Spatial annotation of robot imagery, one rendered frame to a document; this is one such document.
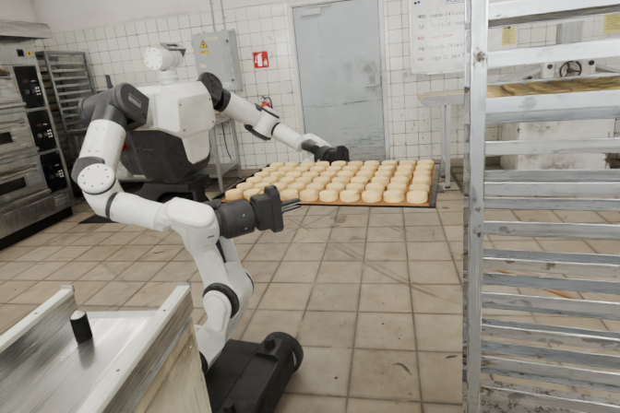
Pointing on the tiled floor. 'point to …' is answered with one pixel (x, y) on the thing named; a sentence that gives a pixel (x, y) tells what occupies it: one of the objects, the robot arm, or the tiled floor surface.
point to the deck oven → (28, 140)
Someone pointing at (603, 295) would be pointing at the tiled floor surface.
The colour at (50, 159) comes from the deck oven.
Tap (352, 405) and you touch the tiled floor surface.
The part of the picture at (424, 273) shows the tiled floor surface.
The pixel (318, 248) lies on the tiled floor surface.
